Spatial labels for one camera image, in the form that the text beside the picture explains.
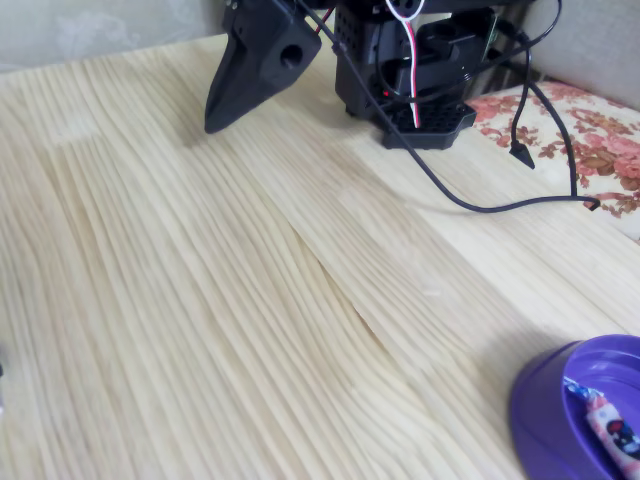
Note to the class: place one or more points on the pink candy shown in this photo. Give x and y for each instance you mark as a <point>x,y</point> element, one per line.
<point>612,430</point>

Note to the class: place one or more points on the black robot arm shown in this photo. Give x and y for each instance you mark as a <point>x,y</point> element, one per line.
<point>360,75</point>

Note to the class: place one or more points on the purple bowl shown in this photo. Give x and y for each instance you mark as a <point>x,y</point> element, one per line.
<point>540,425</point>

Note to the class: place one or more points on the floral patterned cloth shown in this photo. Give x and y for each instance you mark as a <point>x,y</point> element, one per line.
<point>600,150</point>

